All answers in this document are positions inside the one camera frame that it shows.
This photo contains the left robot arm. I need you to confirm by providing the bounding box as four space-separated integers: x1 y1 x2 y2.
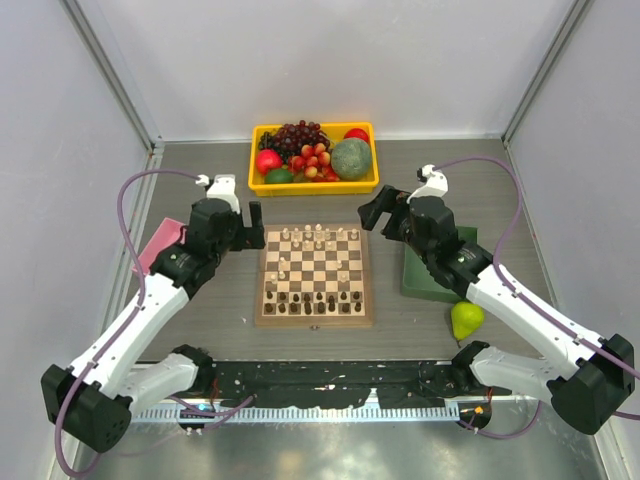
41 198 265 453

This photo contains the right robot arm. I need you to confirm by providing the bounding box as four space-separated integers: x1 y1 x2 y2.
357 185 636 435

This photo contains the wooden chess board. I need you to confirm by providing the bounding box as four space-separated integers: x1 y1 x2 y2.
255 223 374 328

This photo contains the pink plastic box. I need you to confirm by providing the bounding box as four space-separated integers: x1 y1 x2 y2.
138 217 186 275

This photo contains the green melon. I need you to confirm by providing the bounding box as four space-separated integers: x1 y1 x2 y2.
331 138 373 181

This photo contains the green tray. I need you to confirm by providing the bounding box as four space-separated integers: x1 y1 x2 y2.
400 246 461 304

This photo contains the green lime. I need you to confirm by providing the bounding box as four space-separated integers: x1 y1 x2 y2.
264 168 294 184

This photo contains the red cherry cluster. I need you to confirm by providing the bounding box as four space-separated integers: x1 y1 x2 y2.
287 143 340 183

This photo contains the red apple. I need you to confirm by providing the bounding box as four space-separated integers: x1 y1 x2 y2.
254 149 283 175

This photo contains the red tomato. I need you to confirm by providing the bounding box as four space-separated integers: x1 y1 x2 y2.
343 128 370 144

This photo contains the yellow plastic fruit bin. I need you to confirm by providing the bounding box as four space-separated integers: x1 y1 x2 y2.
248 122 379 197

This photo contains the dark grape bunch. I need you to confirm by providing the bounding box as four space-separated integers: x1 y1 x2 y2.
258 120 331 160

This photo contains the green pear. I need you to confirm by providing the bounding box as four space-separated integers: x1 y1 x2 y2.
450 301 485 341

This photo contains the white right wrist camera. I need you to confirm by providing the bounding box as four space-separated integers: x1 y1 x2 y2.
407 164 448 202

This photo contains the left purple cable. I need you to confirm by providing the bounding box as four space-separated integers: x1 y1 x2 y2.
53 168 259 476

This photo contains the purple cable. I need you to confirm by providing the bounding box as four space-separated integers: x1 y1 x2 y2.
53 168 259 476
417 155 640 439

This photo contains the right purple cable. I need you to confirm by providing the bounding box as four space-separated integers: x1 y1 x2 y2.
417 155 640 439

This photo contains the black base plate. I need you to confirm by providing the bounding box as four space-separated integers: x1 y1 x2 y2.
179 360 510 409

